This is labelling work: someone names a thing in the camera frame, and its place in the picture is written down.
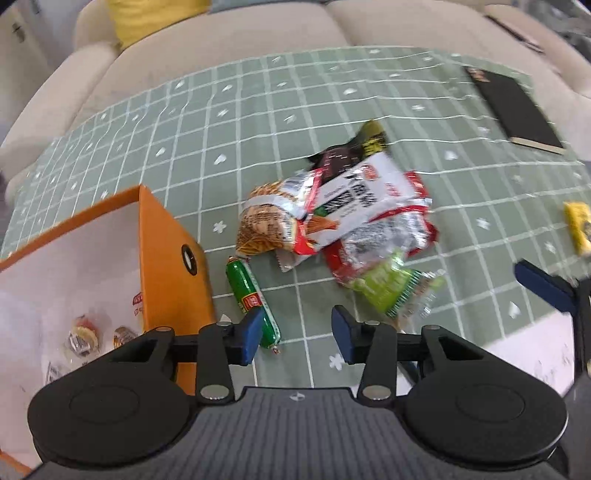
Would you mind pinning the blue cushion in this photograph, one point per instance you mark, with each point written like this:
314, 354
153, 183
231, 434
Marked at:
218, 6

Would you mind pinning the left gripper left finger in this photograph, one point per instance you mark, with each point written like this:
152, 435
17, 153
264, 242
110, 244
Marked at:
220, 346

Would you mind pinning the orange crispy sticks bag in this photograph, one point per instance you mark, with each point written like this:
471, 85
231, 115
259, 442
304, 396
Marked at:
276, 216

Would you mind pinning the dark green snack packet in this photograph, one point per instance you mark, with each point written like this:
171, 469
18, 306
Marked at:
370, 139

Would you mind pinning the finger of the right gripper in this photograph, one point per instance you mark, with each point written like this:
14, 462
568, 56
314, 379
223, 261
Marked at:
564, 296

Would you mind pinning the book on sofa arm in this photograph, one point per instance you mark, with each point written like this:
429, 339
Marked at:
520, 35

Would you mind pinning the white red snack packet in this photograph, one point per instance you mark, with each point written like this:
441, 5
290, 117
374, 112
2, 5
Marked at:
353, 192

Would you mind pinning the orange cardboard box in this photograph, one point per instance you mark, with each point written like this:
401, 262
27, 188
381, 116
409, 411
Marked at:
124, 262

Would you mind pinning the yellow cushion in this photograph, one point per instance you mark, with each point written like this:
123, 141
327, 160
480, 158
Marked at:
135, 20

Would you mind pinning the yellow small box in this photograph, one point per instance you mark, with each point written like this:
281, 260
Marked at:
578, 219

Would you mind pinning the black notebook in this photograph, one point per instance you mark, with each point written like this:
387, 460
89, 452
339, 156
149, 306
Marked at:
521, 120

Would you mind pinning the clear chocolate cake packet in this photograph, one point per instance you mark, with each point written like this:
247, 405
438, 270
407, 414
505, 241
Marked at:
82, 343

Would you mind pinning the green checkered tablecloth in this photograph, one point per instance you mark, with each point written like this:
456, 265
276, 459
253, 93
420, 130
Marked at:
202, 142

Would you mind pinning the beige sofa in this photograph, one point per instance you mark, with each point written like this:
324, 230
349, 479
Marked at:
98, 73

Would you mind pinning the green sausage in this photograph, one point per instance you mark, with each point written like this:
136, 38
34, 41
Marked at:
248, 295

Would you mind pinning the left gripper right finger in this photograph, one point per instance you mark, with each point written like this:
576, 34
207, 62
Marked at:
373, 344

